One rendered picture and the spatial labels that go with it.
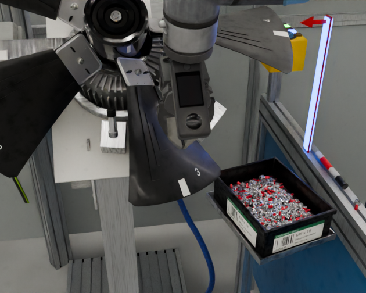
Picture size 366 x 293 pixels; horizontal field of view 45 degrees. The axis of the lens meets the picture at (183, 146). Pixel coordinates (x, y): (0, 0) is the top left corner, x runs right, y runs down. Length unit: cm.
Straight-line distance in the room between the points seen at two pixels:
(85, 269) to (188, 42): 143
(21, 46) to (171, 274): 114
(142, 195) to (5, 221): 138
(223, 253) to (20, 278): 88
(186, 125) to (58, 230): 136
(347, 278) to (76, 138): 69
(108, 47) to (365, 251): 62
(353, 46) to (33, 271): 162
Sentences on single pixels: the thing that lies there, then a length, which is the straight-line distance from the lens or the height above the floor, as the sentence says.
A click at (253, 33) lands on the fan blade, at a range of 93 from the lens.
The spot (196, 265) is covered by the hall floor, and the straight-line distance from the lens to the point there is 199.
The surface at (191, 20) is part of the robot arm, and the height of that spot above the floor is 128.
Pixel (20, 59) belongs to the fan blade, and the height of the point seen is 116.
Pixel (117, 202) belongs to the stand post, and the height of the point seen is 69.
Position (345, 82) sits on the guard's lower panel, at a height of 72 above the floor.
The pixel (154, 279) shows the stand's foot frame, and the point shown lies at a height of 8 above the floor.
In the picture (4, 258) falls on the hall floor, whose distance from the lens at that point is 216.
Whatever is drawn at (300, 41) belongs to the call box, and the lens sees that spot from 125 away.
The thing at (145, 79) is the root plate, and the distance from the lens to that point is 89.
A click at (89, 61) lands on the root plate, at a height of 113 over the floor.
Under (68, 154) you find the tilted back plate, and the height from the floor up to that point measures 88.
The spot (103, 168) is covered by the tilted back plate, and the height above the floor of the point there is 85.
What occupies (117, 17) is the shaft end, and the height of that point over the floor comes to 122.
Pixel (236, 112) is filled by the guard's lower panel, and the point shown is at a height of 61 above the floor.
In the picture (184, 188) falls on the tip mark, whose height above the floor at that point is 94.
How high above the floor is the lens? 143
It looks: 31 degrees down
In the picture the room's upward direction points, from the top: straight up
